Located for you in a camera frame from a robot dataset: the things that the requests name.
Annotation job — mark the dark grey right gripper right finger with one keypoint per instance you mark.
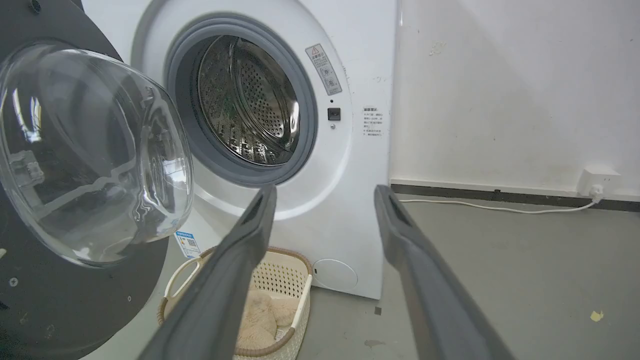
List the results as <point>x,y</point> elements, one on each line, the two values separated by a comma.
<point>435,300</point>

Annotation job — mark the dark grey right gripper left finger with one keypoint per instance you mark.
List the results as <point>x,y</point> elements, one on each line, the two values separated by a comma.
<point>220,290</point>

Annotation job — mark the black washing machine door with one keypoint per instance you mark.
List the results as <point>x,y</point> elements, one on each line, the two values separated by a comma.
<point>75,200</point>

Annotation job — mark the white front-load washing machine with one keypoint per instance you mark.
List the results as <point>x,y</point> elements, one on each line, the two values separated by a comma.
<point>320,150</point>

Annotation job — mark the beige fluffy cloth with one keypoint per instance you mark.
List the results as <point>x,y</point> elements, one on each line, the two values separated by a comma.
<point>262,320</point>

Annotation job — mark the blue energy label sticker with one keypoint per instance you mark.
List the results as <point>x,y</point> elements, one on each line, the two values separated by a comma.
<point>187,244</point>

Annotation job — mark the white woven laundry basket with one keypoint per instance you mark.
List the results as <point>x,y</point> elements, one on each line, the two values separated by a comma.
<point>285,280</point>

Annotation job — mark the grey warning label sticker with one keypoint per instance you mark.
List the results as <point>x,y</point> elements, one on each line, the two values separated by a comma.
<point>324,69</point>

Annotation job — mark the white wall socket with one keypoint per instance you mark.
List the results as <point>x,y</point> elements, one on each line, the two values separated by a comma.
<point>597,180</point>

